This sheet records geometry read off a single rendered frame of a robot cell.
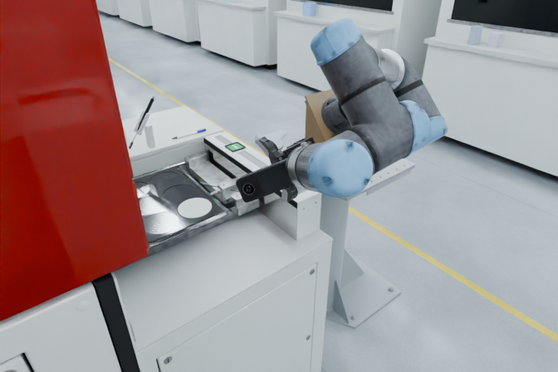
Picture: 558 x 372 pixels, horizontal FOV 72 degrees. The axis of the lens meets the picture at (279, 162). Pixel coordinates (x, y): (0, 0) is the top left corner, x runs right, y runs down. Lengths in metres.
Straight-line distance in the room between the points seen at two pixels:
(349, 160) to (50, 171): 0.34
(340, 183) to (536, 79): 3.03
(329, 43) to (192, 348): 0.79
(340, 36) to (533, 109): 3.00
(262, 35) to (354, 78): 5.33
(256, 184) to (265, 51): 5.32
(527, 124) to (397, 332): 2.10
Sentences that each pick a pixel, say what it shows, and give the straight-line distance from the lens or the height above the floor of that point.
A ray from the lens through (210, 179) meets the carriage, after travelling 1.35.
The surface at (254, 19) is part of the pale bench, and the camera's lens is 5.75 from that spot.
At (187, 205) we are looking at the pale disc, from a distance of 1.20.
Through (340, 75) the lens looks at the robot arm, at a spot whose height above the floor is 1.42.
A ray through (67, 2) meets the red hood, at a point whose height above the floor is 1.54.
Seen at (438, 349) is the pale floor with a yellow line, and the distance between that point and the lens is 2.05.
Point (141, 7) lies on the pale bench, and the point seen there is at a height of 0.47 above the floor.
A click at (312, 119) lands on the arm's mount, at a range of 1.45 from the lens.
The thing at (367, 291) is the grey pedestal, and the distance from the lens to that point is 2.16.
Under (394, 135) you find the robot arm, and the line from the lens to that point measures 0.55.
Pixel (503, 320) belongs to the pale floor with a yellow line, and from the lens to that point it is 2.30.
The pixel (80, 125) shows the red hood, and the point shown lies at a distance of 0.44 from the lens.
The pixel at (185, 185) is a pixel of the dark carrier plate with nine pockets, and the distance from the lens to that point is 1.30.
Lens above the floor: 1.58
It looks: 29 degrees down
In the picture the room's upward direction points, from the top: straight up
